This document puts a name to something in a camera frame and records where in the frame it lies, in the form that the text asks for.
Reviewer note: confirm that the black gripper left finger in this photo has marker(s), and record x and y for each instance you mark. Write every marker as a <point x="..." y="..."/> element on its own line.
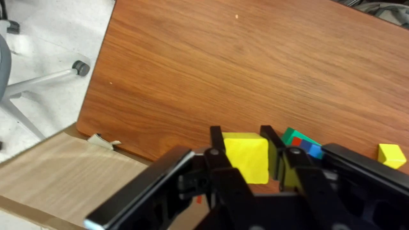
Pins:
<point x="221" y="170"/>

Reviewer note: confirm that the green bridge block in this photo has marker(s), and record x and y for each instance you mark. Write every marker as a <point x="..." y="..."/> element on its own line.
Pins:
<point x="298" y="135"/>

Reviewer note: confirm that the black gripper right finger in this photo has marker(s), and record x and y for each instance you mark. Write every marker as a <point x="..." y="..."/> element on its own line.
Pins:
<point x="294" y="166"/>

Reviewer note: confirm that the large yellow cube block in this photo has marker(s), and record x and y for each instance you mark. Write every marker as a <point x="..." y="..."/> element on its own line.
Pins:
<point x="247" y="154"/>

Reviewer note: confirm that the red flat block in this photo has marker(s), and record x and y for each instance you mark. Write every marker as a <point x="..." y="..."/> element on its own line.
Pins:
<point x="297" y="142"/>

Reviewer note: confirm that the light grey office chair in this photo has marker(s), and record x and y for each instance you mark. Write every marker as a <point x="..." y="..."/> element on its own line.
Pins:
<point x="26" y="84"/>

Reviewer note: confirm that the blue rectangular block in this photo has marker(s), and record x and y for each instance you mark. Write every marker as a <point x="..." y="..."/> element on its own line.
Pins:
<point x="314" y="149"/>

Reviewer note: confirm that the small yellow cube block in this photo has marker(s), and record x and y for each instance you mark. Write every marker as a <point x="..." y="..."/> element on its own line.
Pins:
<point x="391" y="154"/>

